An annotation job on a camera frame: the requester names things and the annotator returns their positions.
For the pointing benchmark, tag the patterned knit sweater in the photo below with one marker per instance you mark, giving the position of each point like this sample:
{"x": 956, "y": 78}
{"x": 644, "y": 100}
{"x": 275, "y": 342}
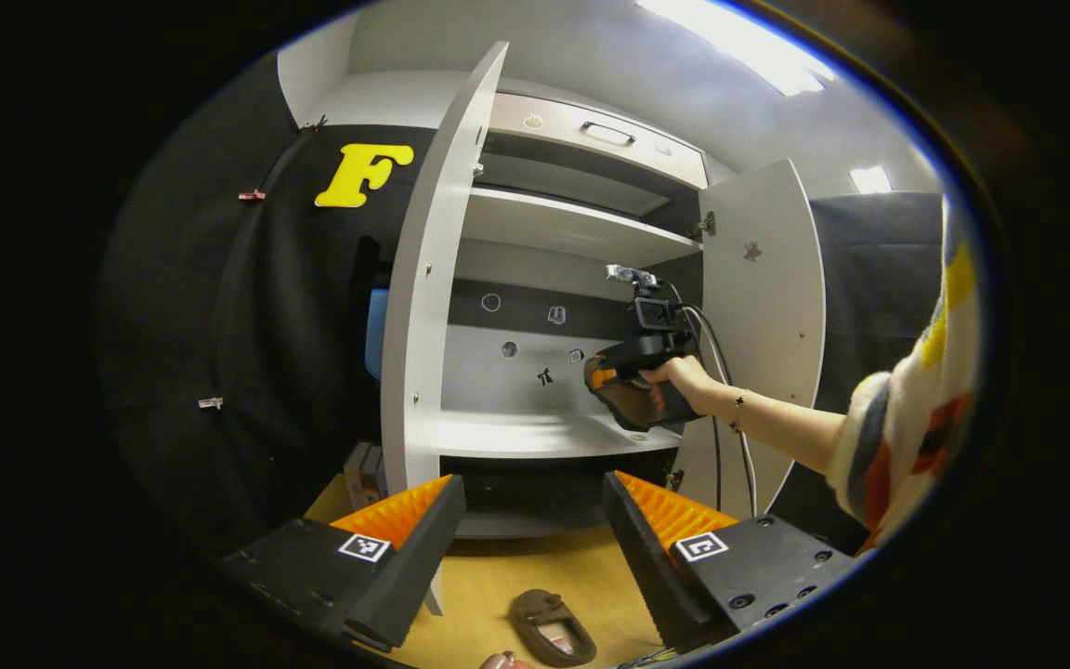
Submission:
{"x": 906, "y": 437}

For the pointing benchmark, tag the white shoe cabinet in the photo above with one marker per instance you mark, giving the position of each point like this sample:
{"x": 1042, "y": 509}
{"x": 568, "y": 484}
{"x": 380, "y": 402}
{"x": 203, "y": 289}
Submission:
{"x": 498, "y": 381}

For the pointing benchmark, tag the black clip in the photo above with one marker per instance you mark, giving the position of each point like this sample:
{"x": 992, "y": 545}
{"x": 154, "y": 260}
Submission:
{"x": 317, "y": 122}

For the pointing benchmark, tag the small ceiling light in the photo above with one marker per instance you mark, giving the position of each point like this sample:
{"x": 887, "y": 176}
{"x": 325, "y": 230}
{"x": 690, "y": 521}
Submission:
{"x": 870, "y": 179}

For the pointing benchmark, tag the large ceiling light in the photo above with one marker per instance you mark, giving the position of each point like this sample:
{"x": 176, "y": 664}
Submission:
{"x": 739, "y": 42}

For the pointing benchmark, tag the red clip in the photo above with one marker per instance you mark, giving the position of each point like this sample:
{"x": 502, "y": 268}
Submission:
{"x": 252, "y": 195}

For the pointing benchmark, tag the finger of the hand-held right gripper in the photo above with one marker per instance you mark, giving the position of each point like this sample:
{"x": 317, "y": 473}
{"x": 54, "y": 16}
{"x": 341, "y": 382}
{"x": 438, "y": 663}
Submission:
{"x": 602, "y": 378}

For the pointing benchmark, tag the silver clip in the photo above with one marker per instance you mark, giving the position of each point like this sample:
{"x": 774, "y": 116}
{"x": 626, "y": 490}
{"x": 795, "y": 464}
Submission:
{"x": 211, "y": 403}

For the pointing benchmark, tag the brown shoe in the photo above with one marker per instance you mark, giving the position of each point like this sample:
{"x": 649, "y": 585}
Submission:
{"x": 628, "y": 404}
{"x": 535, "y": 613}

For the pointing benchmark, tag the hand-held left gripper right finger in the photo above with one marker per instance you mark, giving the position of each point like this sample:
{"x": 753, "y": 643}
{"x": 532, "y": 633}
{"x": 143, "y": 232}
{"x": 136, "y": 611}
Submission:
{"x": 651, "y": 567}

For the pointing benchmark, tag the white cabinet shelf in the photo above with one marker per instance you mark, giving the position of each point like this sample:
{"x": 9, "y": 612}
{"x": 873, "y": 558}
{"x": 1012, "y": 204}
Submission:
{"x": 563, "y": 228}

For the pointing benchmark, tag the white cabinet door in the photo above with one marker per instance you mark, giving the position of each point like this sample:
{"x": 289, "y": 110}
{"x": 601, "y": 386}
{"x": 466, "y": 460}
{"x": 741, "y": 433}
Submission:
{"x": 767, "y": 307}
{"x": 433, "y": 279}

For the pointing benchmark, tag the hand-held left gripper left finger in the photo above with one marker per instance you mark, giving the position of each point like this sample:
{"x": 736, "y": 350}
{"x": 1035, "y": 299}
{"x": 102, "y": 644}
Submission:
{"x": 414, "y": 567}

